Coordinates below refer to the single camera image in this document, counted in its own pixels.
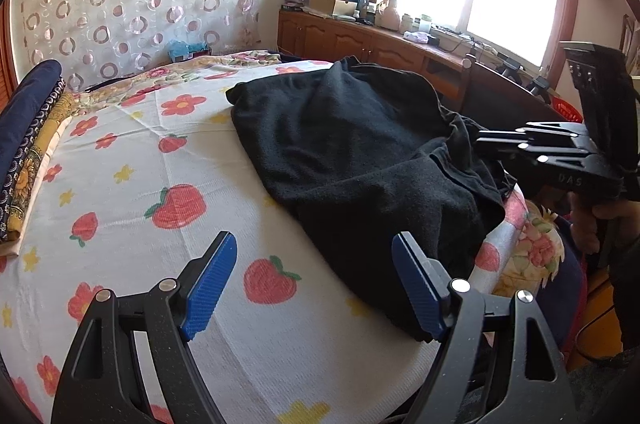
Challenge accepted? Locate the black printed t-shirt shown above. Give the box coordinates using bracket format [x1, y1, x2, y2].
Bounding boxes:
[227, 57, 515, 340]

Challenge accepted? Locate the person's right hand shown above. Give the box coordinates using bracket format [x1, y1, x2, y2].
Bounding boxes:
[570, 193, 639, 254]

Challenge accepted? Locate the floral rose blanket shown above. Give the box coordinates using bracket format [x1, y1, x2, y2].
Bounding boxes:
[74, 51, 565, 297]

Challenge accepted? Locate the pink bottle on sideboard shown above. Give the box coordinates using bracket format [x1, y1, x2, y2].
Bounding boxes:
[380, 0, 401, 32]

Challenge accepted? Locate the dark patterned folded garment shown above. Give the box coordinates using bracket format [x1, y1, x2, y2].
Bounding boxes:
[1, 78, 73, 243]

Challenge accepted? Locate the white strawberry print sheet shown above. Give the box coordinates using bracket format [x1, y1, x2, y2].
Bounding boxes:
[1, 79, 436, 423]

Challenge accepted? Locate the cardboard box on sideboard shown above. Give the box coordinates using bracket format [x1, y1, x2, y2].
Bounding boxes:
[308, 0, 357, 16]

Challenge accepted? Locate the wooden sideboard cabinet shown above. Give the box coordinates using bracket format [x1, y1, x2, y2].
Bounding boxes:
[278, 10, 562, 129]

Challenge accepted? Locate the yellow patterned folded garment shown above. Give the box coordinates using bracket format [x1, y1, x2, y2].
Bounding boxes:
[1, 92, 75, 257]

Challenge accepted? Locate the navy folded garment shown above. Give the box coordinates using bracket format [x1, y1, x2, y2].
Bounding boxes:
[0, 59, 62, 186]

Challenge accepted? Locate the wooden louvered wardrobe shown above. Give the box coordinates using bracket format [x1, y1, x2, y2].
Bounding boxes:
[0, 0, 17, 110]

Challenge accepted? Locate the blue item on box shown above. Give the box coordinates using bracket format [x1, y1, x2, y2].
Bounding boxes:
[167, 40, 210, 62]

